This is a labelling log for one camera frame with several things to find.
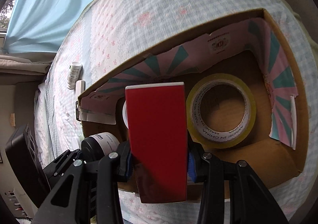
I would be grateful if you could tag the light blue cloth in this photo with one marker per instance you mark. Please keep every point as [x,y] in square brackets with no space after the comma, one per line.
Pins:
[41,25]

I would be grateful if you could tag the yellow tape roll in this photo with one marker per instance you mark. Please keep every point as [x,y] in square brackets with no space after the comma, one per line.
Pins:
[221,111]

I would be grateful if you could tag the red small box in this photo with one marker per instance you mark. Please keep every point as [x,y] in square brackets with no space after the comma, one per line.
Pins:
[156,115]

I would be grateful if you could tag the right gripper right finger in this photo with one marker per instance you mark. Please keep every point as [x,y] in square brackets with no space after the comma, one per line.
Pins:
[250,199]

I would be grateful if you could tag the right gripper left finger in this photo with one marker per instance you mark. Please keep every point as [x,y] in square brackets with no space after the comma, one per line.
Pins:
[87,188]

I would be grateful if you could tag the white digital pocket scale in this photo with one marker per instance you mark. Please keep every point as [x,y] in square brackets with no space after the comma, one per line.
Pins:
[79,88]

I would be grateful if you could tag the open cardboard box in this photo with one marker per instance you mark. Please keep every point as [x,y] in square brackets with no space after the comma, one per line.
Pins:
[248,45]

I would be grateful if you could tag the white pill bottle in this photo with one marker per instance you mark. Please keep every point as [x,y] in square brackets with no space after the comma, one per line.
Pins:
[73,75]

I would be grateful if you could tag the checkered floral bed sheet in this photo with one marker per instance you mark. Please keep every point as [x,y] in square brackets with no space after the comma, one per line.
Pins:
[109,32]

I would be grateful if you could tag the left brown curtain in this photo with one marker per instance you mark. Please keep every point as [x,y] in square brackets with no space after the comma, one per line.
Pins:
[25,67]

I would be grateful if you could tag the small black jar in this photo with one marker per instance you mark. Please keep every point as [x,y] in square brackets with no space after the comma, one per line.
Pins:
[95,147]

